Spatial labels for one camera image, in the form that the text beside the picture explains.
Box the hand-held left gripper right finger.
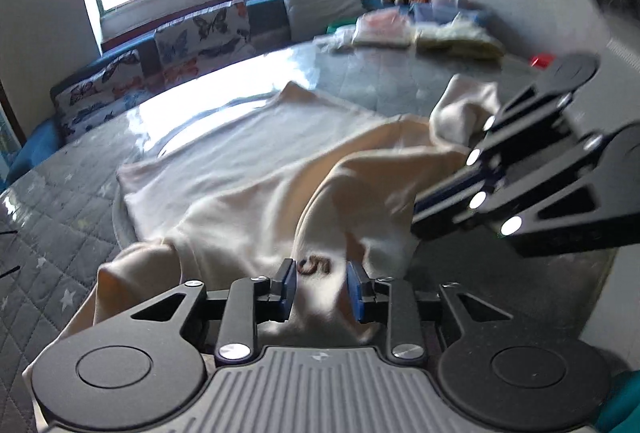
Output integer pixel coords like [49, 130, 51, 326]
[346, 260, 514, 365]

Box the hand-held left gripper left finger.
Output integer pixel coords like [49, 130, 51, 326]
[131, 259, 297, 365]

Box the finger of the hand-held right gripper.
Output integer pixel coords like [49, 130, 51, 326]
[462, 80, 576, 176]
[409, 134, 640, 260]

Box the cream garment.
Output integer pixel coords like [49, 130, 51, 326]
[22, 74, 503, 431]

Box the yellow folded cloth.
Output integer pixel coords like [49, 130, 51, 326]
[414, 20, 506, 60]

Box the pale blue folded cloth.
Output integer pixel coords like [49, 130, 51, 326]
[412, 0, 493, 28]

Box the pink folded cloth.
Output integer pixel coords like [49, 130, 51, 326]
[352, 9, 418, 48]

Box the white pillow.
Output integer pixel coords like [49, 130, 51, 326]
[281, 0, 368, 42]

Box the grey quilted star mattress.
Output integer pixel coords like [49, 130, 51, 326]
[0, 113, 151, 394]

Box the dark blue cushion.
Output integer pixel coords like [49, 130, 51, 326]
[246, 0, 293, 51]

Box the butterfly print cushion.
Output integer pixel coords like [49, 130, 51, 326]
[50, 52, 161, 144]
[152, 0, 253, 78]

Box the teal cloth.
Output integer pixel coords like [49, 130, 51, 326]
[595, 368, 640, 433]

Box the blue bolster cushion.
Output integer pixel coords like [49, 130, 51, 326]
[5, 118, 63, 186]

